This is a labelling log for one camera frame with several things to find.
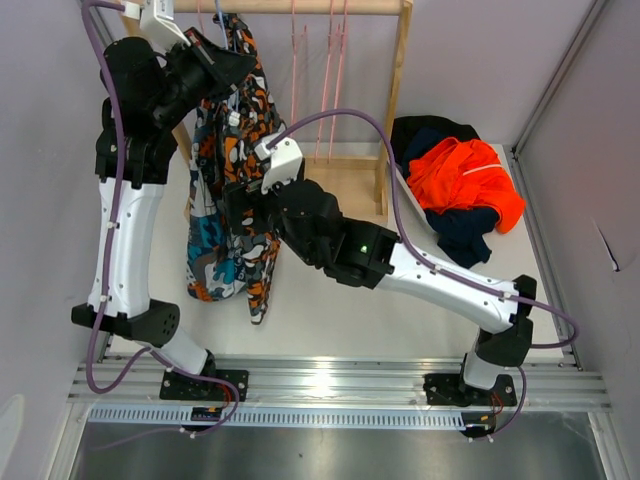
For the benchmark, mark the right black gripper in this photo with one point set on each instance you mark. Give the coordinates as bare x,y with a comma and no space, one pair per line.
241,199

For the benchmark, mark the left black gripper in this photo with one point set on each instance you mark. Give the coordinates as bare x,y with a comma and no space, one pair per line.
226,70

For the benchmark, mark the blue wire hanger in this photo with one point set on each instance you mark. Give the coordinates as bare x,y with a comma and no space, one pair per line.
224,21

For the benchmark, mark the black shorts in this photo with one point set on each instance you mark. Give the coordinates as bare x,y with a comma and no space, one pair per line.
414,136

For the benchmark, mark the navy blue shorts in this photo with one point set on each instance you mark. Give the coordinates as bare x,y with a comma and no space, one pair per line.
461,232

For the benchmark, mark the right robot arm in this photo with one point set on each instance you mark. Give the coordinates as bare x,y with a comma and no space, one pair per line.
359,253

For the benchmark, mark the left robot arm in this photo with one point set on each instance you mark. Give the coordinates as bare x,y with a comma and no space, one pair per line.
149,94

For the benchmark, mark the wooden clothes rack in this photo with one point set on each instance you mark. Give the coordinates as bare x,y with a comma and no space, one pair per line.
359,181

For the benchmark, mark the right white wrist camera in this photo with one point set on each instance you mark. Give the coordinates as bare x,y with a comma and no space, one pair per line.
283,160

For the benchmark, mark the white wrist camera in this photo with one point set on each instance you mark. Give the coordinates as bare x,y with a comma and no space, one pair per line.
283,160
156,21

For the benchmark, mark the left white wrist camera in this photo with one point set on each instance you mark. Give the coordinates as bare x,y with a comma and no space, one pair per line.
156,21

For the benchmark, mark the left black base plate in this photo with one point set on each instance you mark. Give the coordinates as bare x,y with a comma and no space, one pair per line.
182,388

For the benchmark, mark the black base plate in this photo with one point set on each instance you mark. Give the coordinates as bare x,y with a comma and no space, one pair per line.
447,389
182,388

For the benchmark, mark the slotted cable duct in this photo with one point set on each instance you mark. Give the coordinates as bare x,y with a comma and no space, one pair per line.
414,419

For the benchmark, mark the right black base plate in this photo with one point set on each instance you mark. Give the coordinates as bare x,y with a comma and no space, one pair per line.
447,389

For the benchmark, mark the aluminium mounting rail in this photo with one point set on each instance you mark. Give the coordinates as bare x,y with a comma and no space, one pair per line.
358,383

